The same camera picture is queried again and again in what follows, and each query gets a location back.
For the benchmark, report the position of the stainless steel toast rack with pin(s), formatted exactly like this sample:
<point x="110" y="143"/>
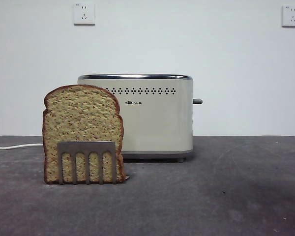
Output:
<point x="86" y="146"/>

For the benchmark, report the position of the grey toaster lever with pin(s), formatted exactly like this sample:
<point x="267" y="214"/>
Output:
<point x="197" y="101"/>

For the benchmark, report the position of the brown-crust bread slice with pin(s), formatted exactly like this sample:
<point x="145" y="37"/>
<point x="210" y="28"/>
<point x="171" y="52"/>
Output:
<point x="81" y="118"/>

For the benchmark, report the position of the cream two-slot toaster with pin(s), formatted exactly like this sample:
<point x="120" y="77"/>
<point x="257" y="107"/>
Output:
<point x="150" y="123"/>

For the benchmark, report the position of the white wall socket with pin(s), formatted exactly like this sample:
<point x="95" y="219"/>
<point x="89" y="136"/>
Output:
<point x="84" y="14"/>
<point x="290" y="16"/>

